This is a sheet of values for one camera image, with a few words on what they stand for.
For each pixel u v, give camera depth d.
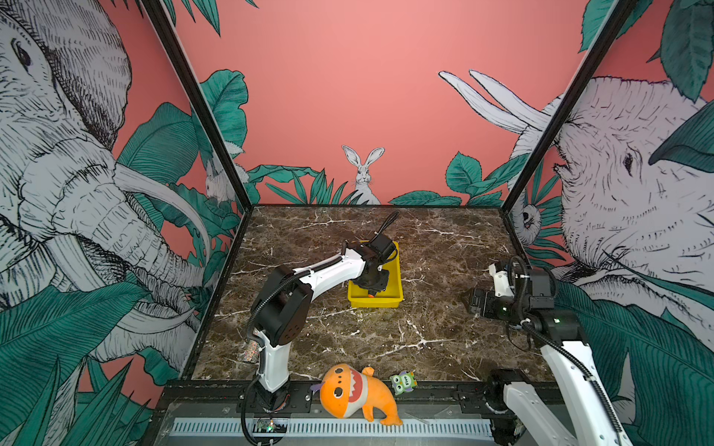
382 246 0.73
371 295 0.88
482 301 0.66
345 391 0.67
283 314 0.49
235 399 0.74
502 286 0.66
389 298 0.86
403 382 0.76
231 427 0.70
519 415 0.59
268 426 0.70
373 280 0.78
